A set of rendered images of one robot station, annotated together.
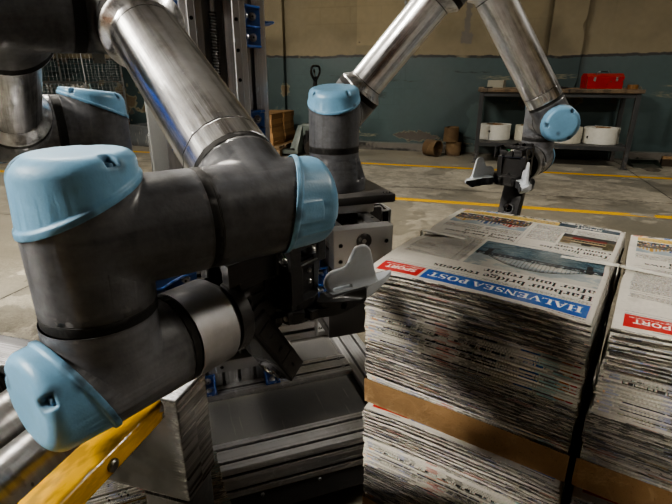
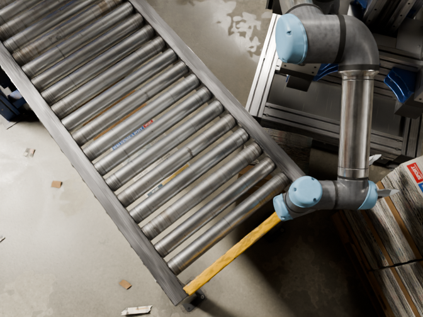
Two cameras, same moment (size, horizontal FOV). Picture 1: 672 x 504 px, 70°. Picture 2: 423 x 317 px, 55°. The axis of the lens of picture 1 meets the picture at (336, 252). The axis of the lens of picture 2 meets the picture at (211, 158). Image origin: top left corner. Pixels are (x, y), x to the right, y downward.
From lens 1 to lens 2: 0.95 m
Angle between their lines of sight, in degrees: 54
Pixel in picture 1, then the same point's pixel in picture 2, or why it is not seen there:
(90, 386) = (291, 217)
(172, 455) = not seen: hidden behind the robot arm
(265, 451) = (334, 131)
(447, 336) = (413, 205)
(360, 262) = (384, 191)
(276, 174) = (357, 200)
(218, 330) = not seen: hidden behind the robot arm
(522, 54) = not seen: outside the picture
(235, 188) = (343, 202)
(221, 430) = (320, 105)
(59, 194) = (301, 204)
